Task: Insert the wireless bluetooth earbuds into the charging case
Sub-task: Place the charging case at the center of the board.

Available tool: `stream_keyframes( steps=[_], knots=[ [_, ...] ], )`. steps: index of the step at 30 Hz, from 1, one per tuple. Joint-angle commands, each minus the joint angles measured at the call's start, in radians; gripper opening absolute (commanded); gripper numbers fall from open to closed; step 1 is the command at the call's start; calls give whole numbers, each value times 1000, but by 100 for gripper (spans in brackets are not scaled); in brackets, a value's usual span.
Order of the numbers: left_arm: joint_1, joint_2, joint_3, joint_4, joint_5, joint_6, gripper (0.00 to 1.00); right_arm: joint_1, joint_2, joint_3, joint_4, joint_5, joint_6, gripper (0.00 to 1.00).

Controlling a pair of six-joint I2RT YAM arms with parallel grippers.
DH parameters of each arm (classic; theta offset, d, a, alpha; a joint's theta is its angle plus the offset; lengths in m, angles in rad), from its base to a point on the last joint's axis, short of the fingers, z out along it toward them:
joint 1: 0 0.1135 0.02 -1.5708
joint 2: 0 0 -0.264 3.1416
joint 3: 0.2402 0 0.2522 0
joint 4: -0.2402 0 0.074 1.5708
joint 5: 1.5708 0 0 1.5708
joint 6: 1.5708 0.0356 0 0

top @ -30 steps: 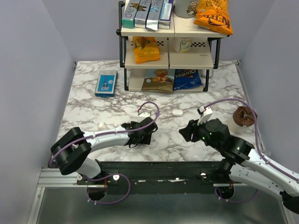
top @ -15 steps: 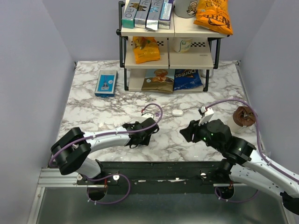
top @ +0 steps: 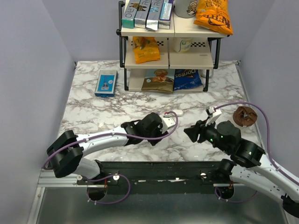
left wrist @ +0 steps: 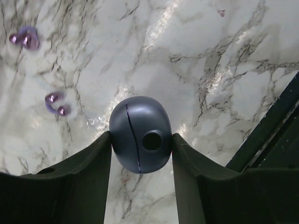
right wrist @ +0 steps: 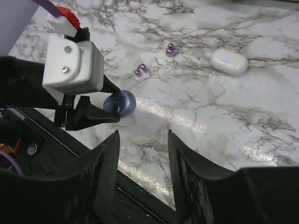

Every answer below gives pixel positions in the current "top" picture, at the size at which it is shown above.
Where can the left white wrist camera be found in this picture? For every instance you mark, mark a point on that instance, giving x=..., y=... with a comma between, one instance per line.
x=167, y=123

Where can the beige black three-tier shelf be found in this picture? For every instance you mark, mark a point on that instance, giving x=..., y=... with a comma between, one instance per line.
x=203, y=55

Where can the purple blue toothpaste box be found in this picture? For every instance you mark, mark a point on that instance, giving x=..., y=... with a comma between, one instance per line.
x=165, y=15

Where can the orange snack bag middle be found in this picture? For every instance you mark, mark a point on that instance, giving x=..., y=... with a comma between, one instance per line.
x=145, y=49

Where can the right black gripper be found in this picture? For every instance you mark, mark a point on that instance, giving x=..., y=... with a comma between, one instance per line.
x=200, y=127

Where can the white yogurt cup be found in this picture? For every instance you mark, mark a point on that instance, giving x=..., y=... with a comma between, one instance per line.
x=181, y=45

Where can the blue flat product box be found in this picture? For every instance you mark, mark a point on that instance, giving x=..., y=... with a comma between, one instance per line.
x=106, y=83

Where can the orange chip bag top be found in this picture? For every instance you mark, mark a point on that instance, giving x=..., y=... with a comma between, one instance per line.
x=214, y=15

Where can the blue Doritos bag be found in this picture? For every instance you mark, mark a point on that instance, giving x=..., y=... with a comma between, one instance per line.
x=186, y=79

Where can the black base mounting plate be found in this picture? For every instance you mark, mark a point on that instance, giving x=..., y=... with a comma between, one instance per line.
x=161, y=177

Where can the white printed mug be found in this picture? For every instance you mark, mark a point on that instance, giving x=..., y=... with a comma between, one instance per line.
x=185, y=8

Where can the teal toothpaste box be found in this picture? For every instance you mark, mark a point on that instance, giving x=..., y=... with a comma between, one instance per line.
x=128, y=18

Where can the aluminium rail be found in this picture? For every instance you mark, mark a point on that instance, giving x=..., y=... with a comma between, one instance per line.
x=47, y=179

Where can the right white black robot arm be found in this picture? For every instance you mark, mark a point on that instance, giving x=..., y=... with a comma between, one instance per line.
x=248, y=163

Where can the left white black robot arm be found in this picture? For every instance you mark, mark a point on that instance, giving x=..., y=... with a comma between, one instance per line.
x=67, y=155

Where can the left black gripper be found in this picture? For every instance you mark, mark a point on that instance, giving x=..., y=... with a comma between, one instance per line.
x=159, y=133

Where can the brown snack bag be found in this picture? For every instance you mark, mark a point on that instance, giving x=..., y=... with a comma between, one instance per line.
x=160, y=80

